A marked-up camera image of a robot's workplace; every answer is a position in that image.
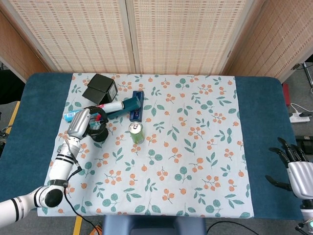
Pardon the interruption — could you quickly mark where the blue white spray can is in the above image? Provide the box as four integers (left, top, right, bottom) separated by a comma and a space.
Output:
63, 100, 126, 121

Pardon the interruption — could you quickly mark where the teal rectangular box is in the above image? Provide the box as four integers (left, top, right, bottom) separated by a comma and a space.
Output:
106, 97, 134, 121

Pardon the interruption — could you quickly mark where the blue fabric table cover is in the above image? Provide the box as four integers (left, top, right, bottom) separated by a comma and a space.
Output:
0, 72, 304, 220

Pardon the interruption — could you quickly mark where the red box on floor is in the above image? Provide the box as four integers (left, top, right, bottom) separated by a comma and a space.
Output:
282, 82, 292, 107

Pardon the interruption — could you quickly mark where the black cardboard box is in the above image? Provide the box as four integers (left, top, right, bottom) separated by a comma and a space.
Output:
81, 73, 119, 105

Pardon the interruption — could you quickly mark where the floral fruit print tablecloth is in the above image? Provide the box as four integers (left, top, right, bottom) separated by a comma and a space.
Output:
37, 72, 254, 219

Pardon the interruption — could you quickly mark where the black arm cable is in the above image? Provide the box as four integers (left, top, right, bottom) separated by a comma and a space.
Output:
55, 143, 104, 235

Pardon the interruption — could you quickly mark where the woven bamboo screen panel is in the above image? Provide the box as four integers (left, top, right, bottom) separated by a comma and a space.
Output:
1, 0, 136, 74
222, 0, 313, 82
0, 9, 53, 82
125, 0, 268, 75

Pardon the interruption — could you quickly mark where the white power strip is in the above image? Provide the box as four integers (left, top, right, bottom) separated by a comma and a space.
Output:
289, 112, 312, 123

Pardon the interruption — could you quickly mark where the white power cable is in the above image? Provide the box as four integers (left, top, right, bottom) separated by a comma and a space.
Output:
290, 102, 310, 116

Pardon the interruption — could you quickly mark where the black mesh pen holder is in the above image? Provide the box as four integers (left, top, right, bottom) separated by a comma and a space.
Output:
86, 106, 110, 143

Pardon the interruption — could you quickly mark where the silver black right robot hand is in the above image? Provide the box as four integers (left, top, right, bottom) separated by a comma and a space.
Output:
265, 137, 313, 199

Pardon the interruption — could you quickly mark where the green drink can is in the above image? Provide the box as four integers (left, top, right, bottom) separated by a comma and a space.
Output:
129, 121, 145, 145

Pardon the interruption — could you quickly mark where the black floor cable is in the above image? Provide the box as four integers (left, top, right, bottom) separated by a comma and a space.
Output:
207, 219, 260, 235

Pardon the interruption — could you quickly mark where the dark blue flat case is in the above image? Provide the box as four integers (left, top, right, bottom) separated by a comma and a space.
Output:
130, 90, 145, 121

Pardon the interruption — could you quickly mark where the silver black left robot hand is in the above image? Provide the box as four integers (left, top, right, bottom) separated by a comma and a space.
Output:
67, 106, 110, 143

